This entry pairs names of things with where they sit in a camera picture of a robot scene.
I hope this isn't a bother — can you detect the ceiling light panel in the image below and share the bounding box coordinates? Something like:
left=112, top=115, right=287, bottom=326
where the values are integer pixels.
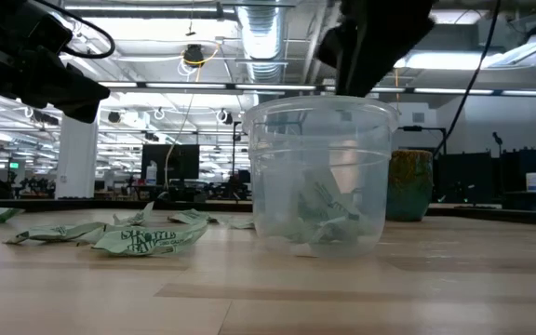
left=394, top=37, right=536, bottom=72

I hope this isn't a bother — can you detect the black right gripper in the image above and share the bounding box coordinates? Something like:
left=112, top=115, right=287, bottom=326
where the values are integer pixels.
left=316, top=0, right=436, bottom=98

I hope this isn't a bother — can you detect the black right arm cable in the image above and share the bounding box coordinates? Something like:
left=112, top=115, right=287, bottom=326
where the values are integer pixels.
left=433, top=0, right=503, bottom=157

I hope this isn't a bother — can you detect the white building pillar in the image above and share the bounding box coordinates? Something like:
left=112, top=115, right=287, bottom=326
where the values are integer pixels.
left=55, top=114, right=100, bottom=200

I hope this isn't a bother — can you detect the ceiling light strip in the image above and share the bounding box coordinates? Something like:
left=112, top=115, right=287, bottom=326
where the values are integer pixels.
left=98, top=81, right=318, bottom=92

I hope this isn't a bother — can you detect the glazed ceramic mug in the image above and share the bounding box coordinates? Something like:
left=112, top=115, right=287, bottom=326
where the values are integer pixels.
left=385, top=148, right=435, bottom=222

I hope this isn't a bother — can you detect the silver ventilation duct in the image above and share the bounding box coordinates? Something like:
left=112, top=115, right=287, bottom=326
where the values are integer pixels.
left=235, top=0, right=288, bottom=85

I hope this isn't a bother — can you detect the black monitor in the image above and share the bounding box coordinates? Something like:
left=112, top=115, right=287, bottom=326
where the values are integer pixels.
left=141, top=143, right=201, bottom=188

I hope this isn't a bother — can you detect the black overhead camera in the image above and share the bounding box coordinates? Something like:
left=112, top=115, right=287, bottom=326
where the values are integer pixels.
left=182, top=44, right=206, bottom=69

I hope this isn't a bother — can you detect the clear plastic tub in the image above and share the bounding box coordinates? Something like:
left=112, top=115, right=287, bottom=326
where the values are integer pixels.
left=242, top=95, right=399, bottom=259

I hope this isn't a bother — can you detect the black equipment rack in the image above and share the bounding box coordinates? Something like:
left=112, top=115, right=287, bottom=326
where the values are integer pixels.
left=436, top=147, right=536, bottom=211

